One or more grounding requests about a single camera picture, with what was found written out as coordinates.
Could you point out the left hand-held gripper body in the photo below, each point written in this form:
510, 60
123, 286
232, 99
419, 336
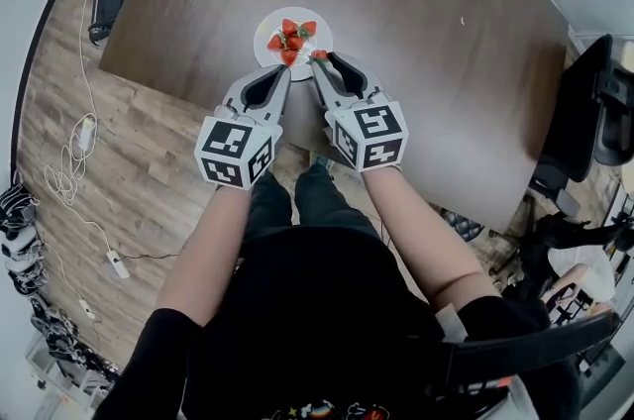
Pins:
228, 145

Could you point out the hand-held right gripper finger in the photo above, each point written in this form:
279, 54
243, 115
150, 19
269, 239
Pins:
369, 83
327, 91

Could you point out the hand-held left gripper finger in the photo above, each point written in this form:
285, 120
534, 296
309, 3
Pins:
282, 98
233, 98

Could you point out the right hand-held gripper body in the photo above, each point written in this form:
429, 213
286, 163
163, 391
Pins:
376, 131

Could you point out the white plate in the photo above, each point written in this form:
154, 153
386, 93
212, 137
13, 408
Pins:
292, 73

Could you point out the red strawberry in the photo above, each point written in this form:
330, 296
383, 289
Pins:
289, 57
275, 42
295, 42
319, 55
289, 27
308, 28

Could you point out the person's right forearm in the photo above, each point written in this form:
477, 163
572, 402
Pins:
426, 235

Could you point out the person's left forearm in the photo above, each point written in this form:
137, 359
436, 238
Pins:
208, 254

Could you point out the person's grey shoe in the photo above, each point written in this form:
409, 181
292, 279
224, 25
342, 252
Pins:
319, 159

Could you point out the person's black trousers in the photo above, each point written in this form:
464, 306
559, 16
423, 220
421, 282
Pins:
322, 200

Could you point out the white power adapter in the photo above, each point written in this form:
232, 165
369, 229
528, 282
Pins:
86, 133

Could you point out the white power strip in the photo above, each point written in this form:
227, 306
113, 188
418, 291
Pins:
118, 263

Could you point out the person's black shirt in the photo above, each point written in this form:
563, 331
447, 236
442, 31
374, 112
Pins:
317, 324

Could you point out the white plug socket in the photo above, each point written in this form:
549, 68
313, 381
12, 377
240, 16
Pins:
86, 309

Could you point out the pile of grey devices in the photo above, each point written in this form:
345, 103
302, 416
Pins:
20, 235

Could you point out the black chest-mounted device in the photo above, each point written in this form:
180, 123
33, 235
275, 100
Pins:
520, 348

